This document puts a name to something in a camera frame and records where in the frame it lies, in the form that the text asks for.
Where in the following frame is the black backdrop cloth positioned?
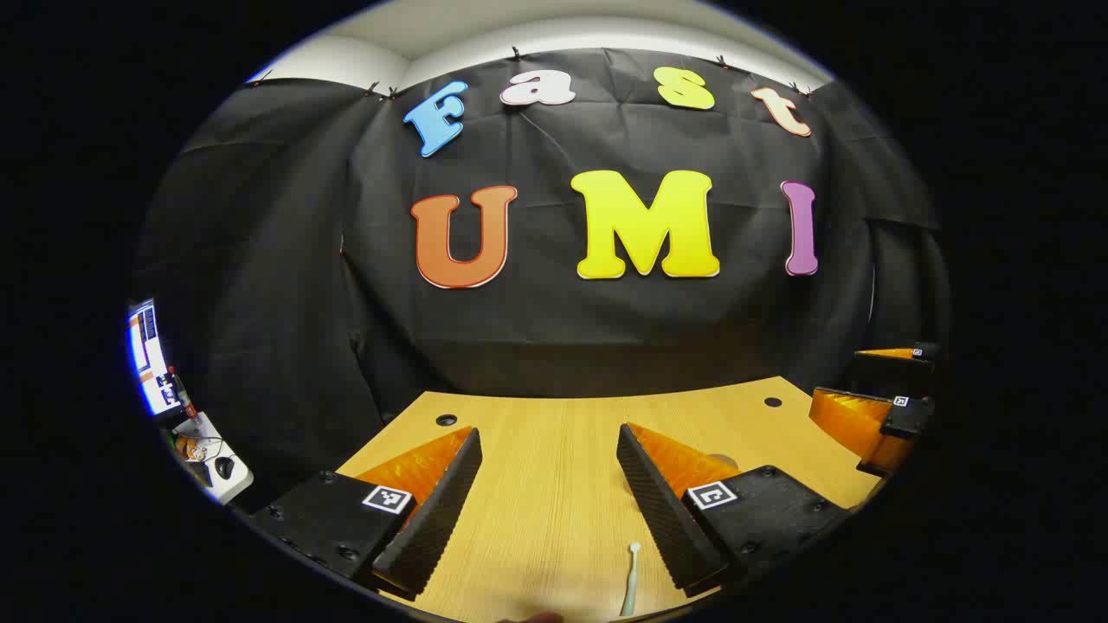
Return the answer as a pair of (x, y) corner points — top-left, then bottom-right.
(130, 48), (951, 511)

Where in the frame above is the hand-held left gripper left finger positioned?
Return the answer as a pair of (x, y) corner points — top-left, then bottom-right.
(251, 427), (483, 600)

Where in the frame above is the computer monitor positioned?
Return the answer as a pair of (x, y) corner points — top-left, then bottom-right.
(127, 299), (180, 418)

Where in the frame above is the pale green toothbrush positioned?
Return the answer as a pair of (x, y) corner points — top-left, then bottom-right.
(619, 543), (643, 617)

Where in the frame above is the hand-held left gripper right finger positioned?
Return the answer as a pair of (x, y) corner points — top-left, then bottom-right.
(616, 423), (854, 600)

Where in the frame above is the wooden desktop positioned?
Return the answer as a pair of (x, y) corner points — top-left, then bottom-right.
(336, 376), (884, 622)

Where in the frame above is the white side table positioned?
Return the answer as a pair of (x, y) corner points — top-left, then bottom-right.
(171, 412), (254, 505)

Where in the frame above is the red bottle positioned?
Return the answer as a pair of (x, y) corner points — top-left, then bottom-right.
(169, 367), (197, 421)

